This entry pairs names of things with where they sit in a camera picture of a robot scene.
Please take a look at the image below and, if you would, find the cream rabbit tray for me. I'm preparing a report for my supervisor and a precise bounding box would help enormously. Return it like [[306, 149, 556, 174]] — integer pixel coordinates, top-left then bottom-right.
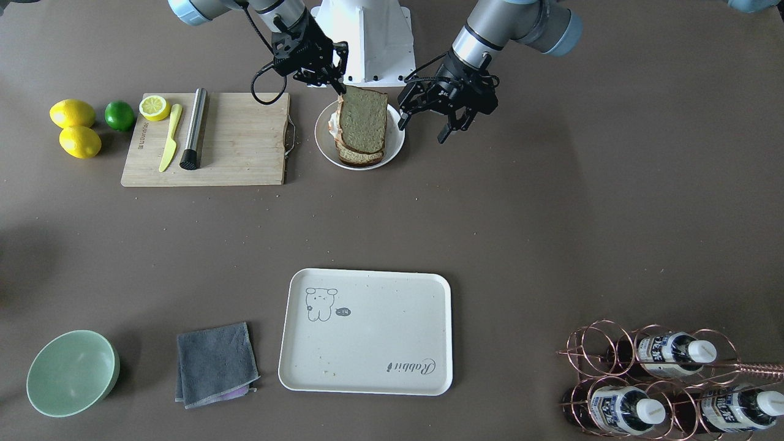
[[277, 268, 454, 396]]

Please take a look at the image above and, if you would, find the tea bottle two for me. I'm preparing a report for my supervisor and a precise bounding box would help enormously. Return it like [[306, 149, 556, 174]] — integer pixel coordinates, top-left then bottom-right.
[[560, 385, 667, 435]]

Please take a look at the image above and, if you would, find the bread slice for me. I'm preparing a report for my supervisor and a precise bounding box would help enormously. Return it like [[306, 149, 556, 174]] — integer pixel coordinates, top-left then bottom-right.
[[335, 139, 385, 167], [336, 85, 388, 154]]

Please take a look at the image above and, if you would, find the bamboo cutting board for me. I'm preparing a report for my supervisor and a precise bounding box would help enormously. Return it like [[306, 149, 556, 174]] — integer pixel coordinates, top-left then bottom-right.
[[121, 92, 292, 187]]

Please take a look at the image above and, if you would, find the tea bottle one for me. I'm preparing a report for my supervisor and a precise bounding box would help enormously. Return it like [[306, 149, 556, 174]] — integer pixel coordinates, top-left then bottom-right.
[[600, 331, 718, 382]]

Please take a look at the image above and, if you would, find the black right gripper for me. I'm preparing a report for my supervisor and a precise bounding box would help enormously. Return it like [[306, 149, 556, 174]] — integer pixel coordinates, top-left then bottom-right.
[[271, 18, 349, 97]]

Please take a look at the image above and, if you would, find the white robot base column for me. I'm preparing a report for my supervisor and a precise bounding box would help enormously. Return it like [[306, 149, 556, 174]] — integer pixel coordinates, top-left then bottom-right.
[[311, 1, 415, 88]]

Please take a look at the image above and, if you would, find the yellow lemon far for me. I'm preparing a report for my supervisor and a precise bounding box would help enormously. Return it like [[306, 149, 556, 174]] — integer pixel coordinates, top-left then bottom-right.
[[48, 99, 96, 129]]

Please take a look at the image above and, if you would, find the yellow lemon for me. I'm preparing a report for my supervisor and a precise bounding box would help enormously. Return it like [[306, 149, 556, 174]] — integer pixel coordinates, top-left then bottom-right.
[[48, 99, 96, 129], [59, 126, 102, 159]]

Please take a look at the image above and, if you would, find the grey folded cloth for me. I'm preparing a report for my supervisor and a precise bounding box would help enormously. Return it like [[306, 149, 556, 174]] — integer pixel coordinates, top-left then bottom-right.
[[175, 322, 260, 409]]

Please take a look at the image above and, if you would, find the yellow lemon near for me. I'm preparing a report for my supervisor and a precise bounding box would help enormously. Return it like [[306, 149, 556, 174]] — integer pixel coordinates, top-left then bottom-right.
[[59, 126, 102, 159]]

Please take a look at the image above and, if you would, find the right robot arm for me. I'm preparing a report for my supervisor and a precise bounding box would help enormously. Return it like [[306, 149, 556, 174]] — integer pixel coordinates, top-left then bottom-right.
[[168, 1, 349, 105]]

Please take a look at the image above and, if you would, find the steel muddler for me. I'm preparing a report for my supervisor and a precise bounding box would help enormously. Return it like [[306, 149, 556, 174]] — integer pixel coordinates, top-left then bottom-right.
[[179, 88, 208, 171]]

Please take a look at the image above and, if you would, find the white round plate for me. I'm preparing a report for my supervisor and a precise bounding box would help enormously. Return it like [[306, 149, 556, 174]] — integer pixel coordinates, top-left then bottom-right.
[[314, 101, 406, 171]]

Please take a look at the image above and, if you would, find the green ceramic bowl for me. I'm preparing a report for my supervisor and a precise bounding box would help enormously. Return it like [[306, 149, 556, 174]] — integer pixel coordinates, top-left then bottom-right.
[[26, 330, 120, 418]]

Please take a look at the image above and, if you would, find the half lemon slice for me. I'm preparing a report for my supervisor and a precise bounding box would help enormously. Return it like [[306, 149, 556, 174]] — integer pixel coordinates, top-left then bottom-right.
[[139, 95, 172, 122]]

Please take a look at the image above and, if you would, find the green lime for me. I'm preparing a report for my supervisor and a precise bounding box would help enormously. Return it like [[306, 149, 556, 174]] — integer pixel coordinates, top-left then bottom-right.
[[104, 100, 135, 132]]

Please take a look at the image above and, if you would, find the tea bottle three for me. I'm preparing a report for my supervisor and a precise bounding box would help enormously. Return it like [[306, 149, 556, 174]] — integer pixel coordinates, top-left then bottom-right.
[[673, 385, 783, 434]]

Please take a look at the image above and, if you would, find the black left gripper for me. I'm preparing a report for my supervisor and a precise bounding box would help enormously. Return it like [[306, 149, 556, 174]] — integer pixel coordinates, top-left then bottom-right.
[[398, 54, 500, 143]]

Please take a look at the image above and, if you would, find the copper wire bottle rack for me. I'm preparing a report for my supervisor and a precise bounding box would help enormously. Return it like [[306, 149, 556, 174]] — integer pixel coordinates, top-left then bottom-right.
[[560, 319, 782, 440]]

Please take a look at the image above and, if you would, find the yellow plastic knife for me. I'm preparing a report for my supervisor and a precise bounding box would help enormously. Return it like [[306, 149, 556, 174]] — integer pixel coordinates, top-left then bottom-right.
[[159, 104, 183, 173]]

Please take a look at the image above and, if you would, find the fried egg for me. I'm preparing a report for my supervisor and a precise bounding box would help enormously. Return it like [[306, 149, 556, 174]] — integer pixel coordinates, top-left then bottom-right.
[[328, 111, 341, 140]]

